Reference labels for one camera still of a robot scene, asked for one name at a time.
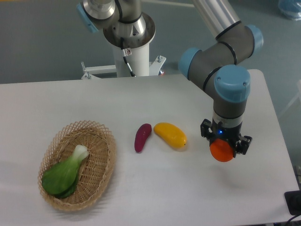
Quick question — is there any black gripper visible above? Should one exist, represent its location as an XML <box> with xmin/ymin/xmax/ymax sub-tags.
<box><xmin>200</xmin><ymin>119</ymin><xmax>253</xmax><ymax>158</ymax></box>

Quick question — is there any orange fruit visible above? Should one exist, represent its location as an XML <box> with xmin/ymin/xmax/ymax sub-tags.
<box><xmin>209</xmin><ymin>139</ymin><xmax>234</xmax><ymax>162</ymax></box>

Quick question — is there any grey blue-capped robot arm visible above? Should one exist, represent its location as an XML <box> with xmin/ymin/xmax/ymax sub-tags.
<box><xmin>77</xmin><ymin>0</ymin><xmax>263</xmax><ymax>162</ymax></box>

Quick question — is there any woven wicker basket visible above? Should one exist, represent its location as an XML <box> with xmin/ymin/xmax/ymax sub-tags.
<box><xmin>38</xmin><ymin>121</ymin><xmax>116</xmax><ymax>211</ymax></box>

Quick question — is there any yellow mango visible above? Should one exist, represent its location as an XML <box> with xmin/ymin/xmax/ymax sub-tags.
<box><xmin>154</xmin><ymin>122</ymin><xmax>187</xmax><ymax>149</ymax></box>

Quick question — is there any purple sweet potato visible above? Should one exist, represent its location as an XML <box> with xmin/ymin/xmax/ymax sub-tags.
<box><xmin>134</xmin><ymin>123</ymin><xmax>152</xmax><ymax>153</ymax></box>

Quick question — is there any black device at edge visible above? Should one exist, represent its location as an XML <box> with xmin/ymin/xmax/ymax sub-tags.
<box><xmin>284</xmin><ymin>190</ymin><xmax>301</xmax><ymax>215</ymax></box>

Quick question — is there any blue object top right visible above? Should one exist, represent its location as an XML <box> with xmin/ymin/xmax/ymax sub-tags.
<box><xmin>278</xmin><ymin>0</ymin><xmax>301</xmax><ymax>21</ymax></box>

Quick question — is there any green bok choy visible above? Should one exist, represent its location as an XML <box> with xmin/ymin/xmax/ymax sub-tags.
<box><xmin>41</xmin><ymin>145</ymin><xmax>89</xmax><ymax>198</ymax></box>

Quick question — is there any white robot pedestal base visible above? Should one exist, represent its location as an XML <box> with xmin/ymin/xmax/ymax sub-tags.
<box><xmin>81</xmin><ymin>44</ymin><xmax>166</xmax><ymax>80</ymax></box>

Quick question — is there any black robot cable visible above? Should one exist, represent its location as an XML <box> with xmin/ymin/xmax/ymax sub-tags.
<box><xmin>119</xmin><ymin>37</ymin><xmax>136</xmax><ymax>77</ymax></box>

